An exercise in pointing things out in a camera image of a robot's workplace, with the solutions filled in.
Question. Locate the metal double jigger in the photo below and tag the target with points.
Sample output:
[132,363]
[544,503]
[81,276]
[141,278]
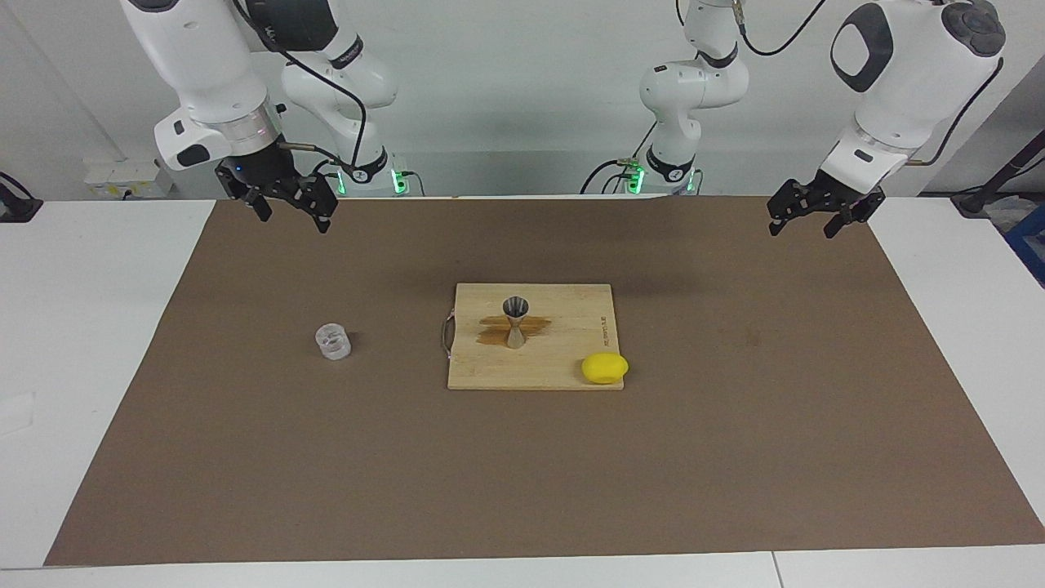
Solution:
[515,335]

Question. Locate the small clear glass cup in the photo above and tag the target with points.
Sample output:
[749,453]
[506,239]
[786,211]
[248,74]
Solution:
[333,343]

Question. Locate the wooden cutting board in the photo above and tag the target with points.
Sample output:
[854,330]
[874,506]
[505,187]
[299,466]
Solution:
[563,327]

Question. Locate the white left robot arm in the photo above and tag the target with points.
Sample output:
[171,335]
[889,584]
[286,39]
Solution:
[914,82]

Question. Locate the white wall socket box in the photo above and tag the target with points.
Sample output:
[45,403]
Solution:
[122,175]

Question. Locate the black stand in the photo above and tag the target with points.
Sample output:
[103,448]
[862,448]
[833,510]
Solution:
[971,204]

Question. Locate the blue crate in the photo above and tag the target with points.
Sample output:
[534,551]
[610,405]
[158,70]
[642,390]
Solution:
[1030,245]

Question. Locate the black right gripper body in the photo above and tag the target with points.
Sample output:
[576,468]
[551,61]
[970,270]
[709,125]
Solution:
[269,173]

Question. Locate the black clamp mount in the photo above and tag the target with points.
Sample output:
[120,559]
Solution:
[16,208]

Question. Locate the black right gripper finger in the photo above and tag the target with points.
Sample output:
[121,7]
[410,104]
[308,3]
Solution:
[261,207]
[324,220]

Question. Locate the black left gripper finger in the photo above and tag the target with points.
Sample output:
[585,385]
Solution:
[838,224]
[777,225]

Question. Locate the brown table mat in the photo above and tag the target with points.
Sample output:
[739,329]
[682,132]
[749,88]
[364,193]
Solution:
[326,457]

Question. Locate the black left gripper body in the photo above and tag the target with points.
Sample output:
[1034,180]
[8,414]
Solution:
[837,194]

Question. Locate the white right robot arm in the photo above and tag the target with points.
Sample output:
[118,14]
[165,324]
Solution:
[204,65]

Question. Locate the white paper label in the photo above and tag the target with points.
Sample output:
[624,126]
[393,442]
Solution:
[16,412]

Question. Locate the yellow lemon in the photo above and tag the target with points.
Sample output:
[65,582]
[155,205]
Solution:
[604,368]

